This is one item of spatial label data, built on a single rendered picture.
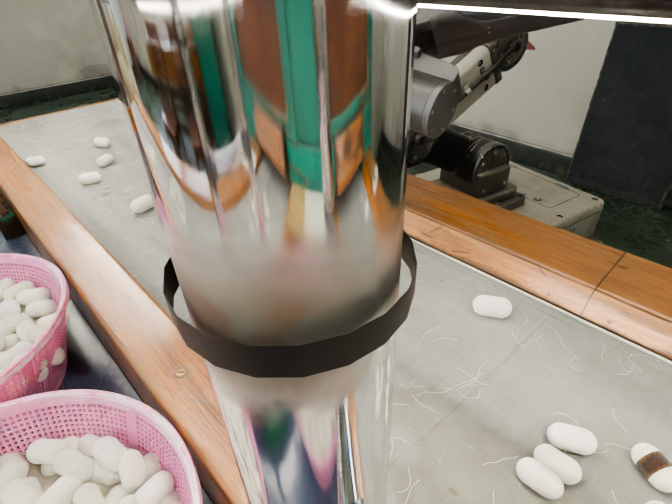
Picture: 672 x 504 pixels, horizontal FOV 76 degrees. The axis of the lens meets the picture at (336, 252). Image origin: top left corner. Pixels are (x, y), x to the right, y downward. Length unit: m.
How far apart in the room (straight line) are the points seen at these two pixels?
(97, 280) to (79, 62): 4.49
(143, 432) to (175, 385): 0.04
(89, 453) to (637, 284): 0.53
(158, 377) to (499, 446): 0.28
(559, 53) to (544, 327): 2.17
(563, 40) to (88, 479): 2.47
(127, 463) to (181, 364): 0.08
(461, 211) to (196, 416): 0.41
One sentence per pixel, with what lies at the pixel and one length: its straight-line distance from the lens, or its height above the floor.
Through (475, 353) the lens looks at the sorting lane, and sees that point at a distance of 0.44.
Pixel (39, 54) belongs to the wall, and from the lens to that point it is 4.92.
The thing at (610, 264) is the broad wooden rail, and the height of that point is 0.76.
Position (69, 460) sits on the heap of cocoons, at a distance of 0.42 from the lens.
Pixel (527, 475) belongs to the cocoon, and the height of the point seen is 0.75.
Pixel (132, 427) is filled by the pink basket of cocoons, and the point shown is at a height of 0.75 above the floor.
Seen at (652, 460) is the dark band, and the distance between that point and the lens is 0.40.
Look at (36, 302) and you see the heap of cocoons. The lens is 0.59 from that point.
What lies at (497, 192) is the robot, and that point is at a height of 0.52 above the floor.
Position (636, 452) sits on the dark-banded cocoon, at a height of 0.75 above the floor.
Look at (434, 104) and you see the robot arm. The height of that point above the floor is 0.93.
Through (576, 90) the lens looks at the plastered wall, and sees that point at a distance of 2.56.
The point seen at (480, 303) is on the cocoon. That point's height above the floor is 0.76.
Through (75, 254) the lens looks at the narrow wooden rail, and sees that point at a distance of 0.61.
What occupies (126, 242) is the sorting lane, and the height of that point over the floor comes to 0.74.
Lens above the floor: 1.06
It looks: 35 degrees down
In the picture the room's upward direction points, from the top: 3 degrees counter-clockwise
